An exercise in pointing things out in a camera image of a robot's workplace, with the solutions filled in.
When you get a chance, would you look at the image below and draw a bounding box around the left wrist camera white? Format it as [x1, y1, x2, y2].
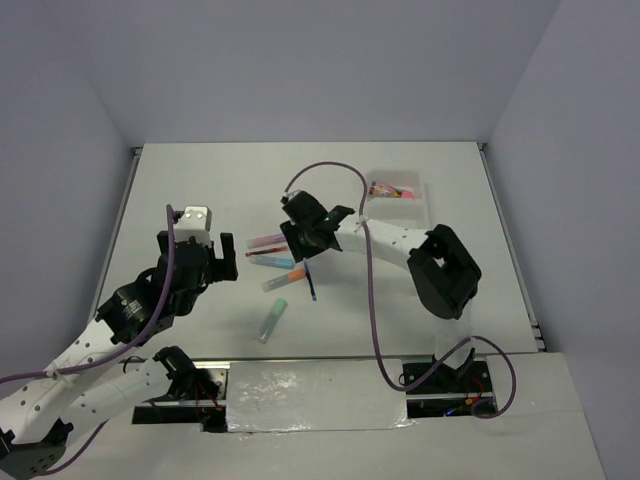
[173, 206, 212, 246]

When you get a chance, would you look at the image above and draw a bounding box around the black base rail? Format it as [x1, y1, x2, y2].
[132, 360, 496, 434]

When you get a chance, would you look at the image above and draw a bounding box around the green capped lead case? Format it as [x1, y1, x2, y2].
[257, 298, 288, 344]

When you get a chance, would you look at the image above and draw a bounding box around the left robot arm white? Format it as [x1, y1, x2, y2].
[1, 231, 238, 479]

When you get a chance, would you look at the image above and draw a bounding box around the pink capped glue bottle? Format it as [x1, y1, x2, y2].
[368, 183, 415, 199]

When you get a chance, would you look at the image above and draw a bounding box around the red ink pen refill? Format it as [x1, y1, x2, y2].
[245, 245, 289, 257]

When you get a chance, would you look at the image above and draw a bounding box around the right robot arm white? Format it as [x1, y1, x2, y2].
[280, 190, 482, 392]

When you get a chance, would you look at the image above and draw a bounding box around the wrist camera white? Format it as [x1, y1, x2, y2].
[280, 189, 301, 205]
[173, 206, 212, 246]

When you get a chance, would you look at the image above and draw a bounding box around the clear plastic compartment tray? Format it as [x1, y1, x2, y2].
[357, 168, 451, 301]

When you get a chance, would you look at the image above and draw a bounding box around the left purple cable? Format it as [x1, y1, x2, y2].
[0, 203, 181, 475]

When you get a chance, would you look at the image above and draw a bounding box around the orange capped lead case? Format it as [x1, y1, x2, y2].
[261, 269, 306, 292]

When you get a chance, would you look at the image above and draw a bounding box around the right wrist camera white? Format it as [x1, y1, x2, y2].
[280, 189, 301, 205]

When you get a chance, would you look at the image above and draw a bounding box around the dark blue pen refill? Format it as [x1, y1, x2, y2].
[303, 260, 317, 302]

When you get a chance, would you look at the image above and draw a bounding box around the purple capped lead case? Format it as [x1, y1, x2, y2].
[246, 233, 286, 249]

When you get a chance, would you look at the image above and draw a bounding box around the blue capped lead case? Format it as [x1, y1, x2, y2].
[248, 256, 295, 270]

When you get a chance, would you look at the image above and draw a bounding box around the silver foil covered plate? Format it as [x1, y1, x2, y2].
[226, 360, 411, 433]

